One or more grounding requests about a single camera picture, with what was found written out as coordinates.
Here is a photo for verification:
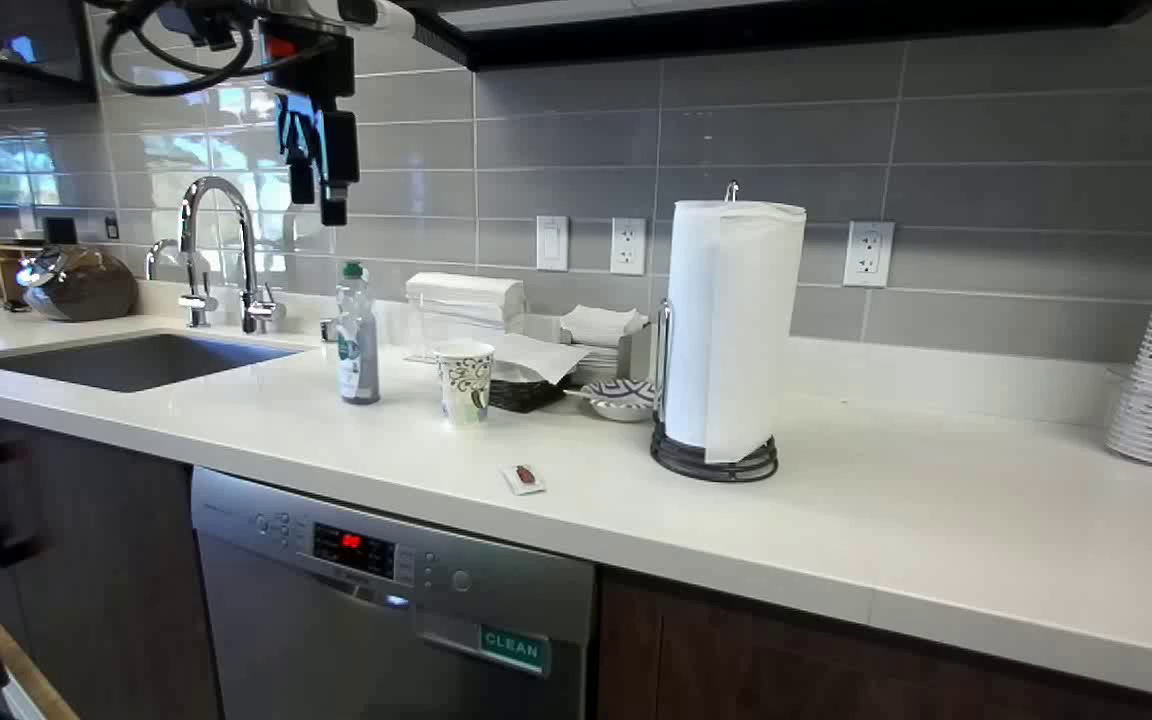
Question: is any dark overhead cabinet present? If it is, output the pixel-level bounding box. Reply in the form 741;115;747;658
393;0;1152;76

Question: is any stainless steel dishwasher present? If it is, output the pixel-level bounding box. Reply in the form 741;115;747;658
184;466;599;720

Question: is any metal napkin box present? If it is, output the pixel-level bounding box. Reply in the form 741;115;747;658
548;307;656;391

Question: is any black metal towel roll holder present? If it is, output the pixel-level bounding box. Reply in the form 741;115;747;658
643;182;783;489

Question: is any dark wood base cabinet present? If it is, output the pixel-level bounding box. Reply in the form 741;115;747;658
588;564;1152;720

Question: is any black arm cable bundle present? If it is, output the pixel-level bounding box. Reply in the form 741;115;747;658
87;0;264;102

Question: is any white paper towel roll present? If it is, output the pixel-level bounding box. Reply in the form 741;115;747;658
660;197;814;467

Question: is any undermount kitchen sink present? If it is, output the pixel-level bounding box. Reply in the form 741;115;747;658
0;327;295;398

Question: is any dish soap bottle green cap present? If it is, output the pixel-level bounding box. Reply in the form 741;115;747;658
330;257;386;410

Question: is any dark wood cabinet with handle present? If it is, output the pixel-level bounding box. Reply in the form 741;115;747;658
0;403;225;720

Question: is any chrome kitchen faucet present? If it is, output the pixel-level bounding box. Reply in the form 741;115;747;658
140;174;287;339

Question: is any dark woven basket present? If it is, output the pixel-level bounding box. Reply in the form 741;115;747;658
40;246;144;323

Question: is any shiny metal kettle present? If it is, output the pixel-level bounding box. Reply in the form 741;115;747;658
9;240;68;322

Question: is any patterned paper cup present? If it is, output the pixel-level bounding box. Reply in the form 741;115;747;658
436;339;501;430

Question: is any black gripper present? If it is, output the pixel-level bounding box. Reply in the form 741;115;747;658
264;46;365;228

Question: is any crumpled white napkin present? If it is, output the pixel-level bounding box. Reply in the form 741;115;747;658
558;300;648;350

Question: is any white paper towel box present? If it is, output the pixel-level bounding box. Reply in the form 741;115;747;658
399;268;528;368

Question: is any white wall outlet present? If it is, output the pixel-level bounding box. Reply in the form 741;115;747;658
840;215;899;292
532;213;573;276
606;213;653;281

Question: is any small patterned bowl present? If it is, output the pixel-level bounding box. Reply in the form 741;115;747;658
584;375;660;430

